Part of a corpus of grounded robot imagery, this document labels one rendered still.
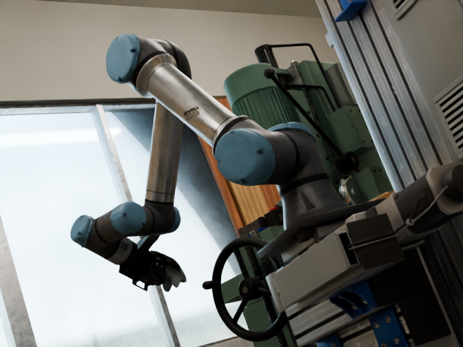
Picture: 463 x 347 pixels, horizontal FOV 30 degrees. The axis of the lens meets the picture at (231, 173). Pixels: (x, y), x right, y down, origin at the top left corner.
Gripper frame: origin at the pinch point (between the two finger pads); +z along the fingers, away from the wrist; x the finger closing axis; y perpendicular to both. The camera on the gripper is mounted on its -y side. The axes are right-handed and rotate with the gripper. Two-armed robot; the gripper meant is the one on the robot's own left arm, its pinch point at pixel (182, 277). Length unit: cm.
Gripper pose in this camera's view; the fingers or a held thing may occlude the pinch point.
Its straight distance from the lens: 234.7
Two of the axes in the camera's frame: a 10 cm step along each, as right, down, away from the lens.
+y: -0.6, 7.9, -6.1
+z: 7.0, 4.7, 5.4
